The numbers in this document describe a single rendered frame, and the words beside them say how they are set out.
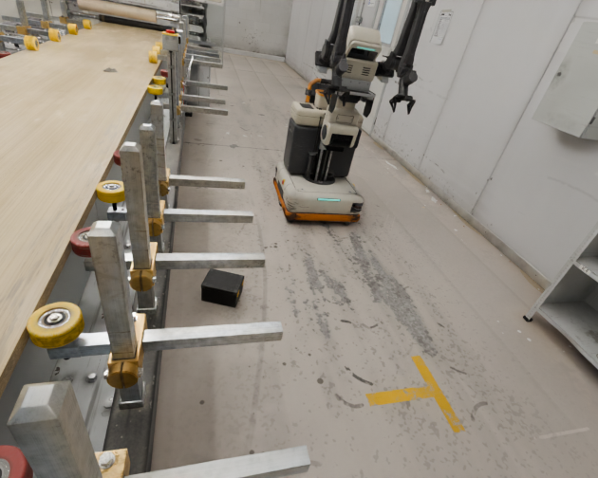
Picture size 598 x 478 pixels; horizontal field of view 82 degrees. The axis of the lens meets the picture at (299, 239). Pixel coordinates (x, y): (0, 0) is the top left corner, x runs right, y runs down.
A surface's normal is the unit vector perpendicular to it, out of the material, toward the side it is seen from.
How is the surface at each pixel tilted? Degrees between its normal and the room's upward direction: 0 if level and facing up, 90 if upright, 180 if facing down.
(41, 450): 90
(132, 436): 0
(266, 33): 90
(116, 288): 90
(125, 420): 0
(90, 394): 0
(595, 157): 90
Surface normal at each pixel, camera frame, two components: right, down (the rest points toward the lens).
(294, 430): 0.17, -0.82
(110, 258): 0.23, 0.58
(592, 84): -0.96, 0.00
